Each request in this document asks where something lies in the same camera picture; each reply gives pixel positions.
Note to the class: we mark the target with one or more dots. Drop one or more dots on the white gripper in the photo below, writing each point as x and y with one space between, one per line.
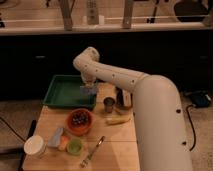
88 80

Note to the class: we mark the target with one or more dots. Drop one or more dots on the blue sponge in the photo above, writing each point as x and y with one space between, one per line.
87 90

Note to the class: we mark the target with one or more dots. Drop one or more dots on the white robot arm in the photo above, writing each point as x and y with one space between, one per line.
159 120

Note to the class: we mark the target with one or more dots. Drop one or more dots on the green plastic tray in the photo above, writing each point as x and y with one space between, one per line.
64 93

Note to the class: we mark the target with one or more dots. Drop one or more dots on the small metal cup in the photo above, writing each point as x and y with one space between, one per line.
109 103

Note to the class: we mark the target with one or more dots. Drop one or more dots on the orange bowl with grapes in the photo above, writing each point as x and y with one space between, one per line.
79 121

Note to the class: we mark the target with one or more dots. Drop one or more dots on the yellow banana toy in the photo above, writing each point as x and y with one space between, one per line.
116 120

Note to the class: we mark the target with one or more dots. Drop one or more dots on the orange toy piece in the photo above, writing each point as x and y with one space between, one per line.
63 143

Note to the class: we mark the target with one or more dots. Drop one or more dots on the small green cup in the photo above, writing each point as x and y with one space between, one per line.
74 146

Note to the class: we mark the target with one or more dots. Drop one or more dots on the grey blue cloth piece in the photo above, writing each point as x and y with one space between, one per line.
54 140

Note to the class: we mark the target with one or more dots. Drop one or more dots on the blue black device on floor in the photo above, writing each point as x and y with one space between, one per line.
200 99

